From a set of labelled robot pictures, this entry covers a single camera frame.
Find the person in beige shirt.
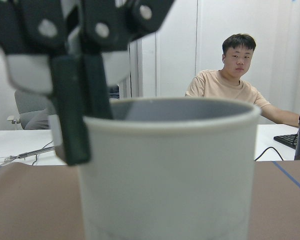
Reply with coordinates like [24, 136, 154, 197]
[185, 33, 300, 127]

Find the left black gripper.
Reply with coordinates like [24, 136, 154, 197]
[0, 0, 173, 119]

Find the grey office chair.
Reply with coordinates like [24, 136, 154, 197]
[6, 90, 50, 130]

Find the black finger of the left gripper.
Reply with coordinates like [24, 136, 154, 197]
[49, 55, 90, 166]

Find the white mug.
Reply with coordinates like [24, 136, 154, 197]
[78, 97, 261, 240]

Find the black keyboard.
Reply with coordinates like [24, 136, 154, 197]
[273, 133, 298, 150]

